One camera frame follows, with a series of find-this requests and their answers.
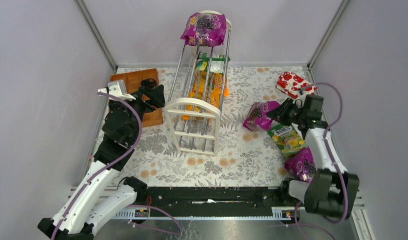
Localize purple grape candy bag front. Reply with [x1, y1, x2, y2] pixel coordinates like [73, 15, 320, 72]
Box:
[243, 101, 280, 132]

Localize purple grape candy bag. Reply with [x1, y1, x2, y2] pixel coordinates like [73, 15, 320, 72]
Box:
[180, 12, 227, 47]
[283, 147, 316, 183]
[243, 101, 280, 132]

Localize orange candy bag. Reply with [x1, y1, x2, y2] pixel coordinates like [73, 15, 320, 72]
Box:
[181, 88, 223, 120]
[191, 71, 223, 94]

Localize green Fox's candy bag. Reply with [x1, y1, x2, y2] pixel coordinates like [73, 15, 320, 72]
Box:
[195, 52, 226, 74]

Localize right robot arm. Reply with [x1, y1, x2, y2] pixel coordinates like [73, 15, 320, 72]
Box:
[267, 94, 359, 223]

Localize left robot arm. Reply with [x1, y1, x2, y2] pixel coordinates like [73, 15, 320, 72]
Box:
[38, 79, 165, 240]

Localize yellow green candy bag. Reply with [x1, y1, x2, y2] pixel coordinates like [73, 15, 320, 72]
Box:
[267, 124, 307, 159]

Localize cream and metal shelf rack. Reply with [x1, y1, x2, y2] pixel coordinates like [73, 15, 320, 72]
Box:
[164, 10, 232, 157]

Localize brown wooden compartment tray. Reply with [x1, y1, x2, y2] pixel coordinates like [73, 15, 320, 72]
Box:
[110, 68, 164, 128]

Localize red white heart bag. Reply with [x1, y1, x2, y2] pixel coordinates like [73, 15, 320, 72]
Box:
[276, 71, 317, 99]

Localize floral table mat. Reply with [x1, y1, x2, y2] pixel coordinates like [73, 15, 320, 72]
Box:
[109, 66, 307, 187]

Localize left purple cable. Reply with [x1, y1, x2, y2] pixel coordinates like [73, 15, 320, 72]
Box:
[50, 92, 143, 240]

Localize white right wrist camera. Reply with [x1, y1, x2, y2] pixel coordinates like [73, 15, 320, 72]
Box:
[299, 88, 312, 96]

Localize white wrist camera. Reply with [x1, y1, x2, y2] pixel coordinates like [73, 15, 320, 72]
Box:
[97, 79, 137, 101]
[299, 88, 312, 96]

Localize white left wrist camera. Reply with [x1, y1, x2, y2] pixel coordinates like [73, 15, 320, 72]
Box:
[97, 79, 137, 101]

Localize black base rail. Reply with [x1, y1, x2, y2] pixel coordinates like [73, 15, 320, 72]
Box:
[133, 187, 297, 219]

